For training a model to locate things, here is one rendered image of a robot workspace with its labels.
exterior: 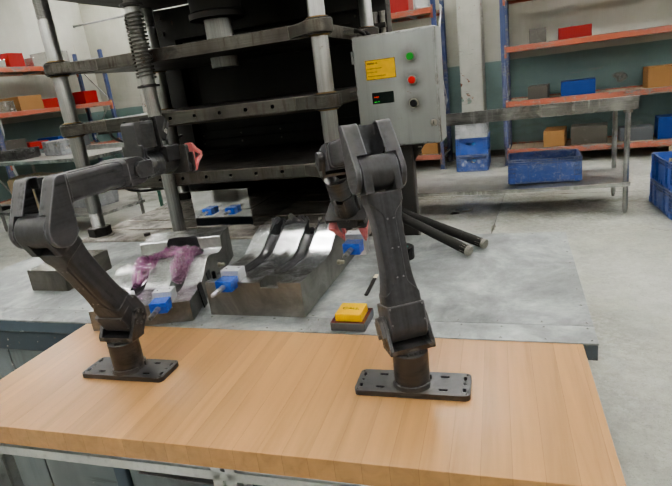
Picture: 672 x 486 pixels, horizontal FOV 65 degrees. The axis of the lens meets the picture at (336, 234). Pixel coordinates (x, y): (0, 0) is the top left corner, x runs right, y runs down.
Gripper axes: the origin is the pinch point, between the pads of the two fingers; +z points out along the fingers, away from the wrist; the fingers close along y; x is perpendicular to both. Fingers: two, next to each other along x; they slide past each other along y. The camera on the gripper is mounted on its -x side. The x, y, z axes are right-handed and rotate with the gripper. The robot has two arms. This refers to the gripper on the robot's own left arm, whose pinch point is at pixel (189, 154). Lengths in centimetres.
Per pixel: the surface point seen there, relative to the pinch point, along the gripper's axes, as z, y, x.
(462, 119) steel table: 343, -48, 23
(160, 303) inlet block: -18.9, 3.8, 33.2
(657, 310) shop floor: 164, -151, 116
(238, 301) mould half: -11.0, -12.9, 36.1
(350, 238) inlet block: 1.6, -39.9, 24.6
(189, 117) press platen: 71, 42, -9
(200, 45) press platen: 73, 32, -35
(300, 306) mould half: -11.5, -29.4, 37.2
